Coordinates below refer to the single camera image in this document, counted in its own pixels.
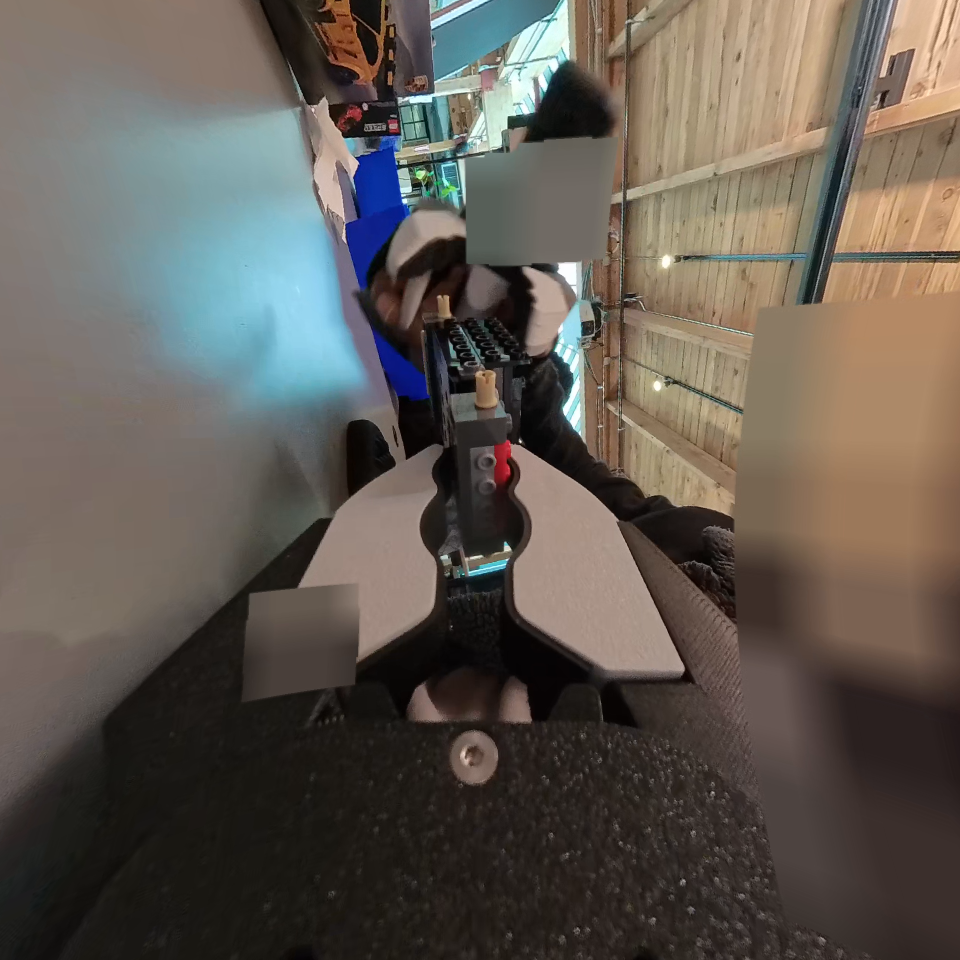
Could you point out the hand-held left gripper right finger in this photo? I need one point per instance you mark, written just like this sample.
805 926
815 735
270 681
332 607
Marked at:
584 571

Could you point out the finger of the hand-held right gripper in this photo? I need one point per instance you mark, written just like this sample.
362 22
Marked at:
551 306
420 242

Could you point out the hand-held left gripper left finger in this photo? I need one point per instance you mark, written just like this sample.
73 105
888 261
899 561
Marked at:
375 541

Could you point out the dark grey toy brick model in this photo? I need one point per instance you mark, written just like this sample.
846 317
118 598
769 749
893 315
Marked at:
480 451

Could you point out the person's right forearm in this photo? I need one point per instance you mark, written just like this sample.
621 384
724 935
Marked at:
600 466

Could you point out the grey desk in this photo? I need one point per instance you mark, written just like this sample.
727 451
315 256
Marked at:
150 300

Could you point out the blue plastic bin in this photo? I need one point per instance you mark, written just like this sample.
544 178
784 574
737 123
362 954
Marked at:
380 226

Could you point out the green potted plant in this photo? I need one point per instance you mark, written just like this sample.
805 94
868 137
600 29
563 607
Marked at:
434 182

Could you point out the white paper sheet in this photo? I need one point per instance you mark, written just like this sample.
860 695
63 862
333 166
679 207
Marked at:
332 157

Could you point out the black fleece jacket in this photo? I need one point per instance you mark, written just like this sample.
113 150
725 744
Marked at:
713 571

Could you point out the dark toy set box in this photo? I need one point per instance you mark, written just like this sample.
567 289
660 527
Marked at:
368 117

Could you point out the toy set box yellow car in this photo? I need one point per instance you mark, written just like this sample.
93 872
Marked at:
354 46

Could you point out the grey metal column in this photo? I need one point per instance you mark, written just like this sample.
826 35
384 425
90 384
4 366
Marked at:
848 150

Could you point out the white security camera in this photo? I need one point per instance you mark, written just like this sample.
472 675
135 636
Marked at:
591 317

